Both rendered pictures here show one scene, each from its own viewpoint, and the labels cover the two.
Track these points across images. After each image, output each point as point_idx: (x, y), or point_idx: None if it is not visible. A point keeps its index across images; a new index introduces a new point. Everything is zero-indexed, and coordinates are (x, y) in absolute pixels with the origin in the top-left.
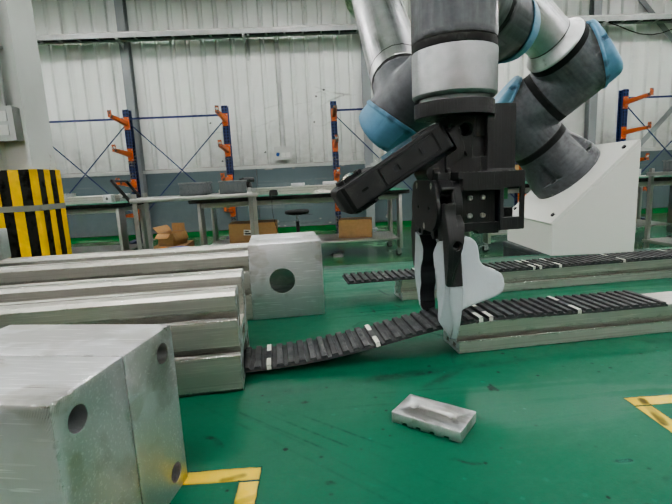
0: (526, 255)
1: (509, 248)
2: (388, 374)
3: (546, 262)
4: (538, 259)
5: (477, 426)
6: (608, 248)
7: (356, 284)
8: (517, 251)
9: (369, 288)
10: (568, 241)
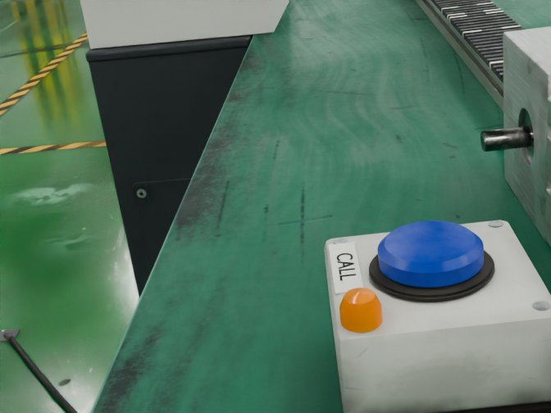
0: (252, 43)
1: (118, 60)
2: None
3: (475, 6)
4: (443, 10)
5: None
6: (284, 3)
7: (421, 148)
8: (152, 57)
9: (461, 136)
10: (274, 2)
